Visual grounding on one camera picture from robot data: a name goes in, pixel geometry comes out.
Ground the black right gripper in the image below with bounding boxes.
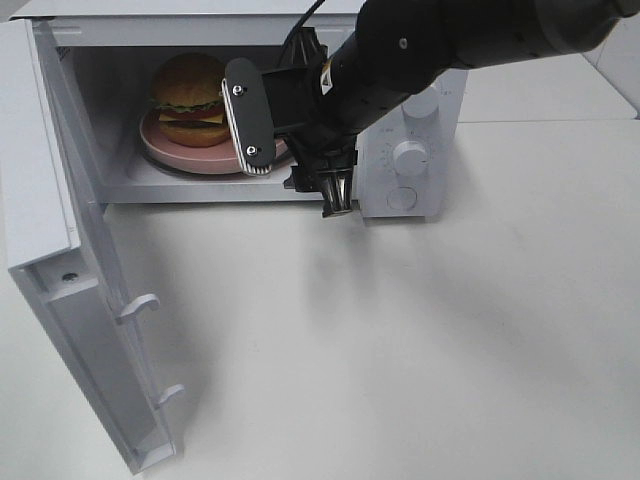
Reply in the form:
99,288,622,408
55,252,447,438
278,27,395,218

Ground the pink round plate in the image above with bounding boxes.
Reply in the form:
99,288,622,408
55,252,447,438
138,107,289,176

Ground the burger with lettuce and cheese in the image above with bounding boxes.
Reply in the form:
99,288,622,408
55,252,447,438
151,53,230,148

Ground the white microwave door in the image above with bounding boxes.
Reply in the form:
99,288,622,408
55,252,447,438
1,19,181,473

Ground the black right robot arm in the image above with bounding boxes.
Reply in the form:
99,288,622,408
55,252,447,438
271,1,639,216

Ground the lower white microwave knob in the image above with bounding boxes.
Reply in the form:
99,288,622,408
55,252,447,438
392,140,428,176

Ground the white microwave knob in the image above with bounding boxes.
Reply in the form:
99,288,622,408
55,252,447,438
392,140,428,176
402,81,441,120

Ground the upper white microwave knob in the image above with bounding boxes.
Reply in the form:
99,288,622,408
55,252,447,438
402,81,441,120

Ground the white microwave oven body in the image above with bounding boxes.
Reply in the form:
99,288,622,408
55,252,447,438
9,0,474,221

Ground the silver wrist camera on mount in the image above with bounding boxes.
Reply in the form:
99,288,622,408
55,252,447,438
219,57,311,177

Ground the black camera cable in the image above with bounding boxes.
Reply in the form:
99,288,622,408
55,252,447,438
277,0,326,69

